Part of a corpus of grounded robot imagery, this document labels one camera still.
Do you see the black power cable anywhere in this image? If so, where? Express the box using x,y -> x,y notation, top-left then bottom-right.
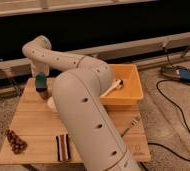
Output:
147,46 -> 190,163

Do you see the teal green sponge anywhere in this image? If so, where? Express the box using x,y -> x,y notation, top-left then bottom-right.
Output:
35,72 -> 47,91

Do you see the dark metal cup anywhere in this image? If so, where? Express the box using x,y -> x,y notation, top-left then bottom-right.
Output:
39,89 -> 51,100

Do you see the yellow plastic bin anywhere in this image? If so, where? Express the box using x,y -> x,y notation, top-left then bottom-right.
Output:
100,64 -> 143,105

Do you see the metal fork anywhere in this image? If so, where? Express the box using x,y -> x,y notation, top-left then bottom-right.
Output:
121,117 -> 141,137

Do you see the dark grape bunch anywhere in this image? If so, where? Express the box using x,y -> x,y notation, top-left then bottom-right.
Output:
6,130 -> 27,154

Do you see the white plastic cup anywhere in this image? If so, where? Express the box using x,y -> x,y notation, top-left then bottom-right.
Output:
47,97 -> 57,112

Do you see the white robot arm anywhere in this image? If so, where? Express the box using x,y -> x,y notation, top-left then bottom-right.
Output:
22,36 -> 141,171

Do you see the blue power device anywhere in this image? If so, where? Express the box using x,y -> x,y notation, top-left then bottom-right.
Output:
160,66 -> 190,83

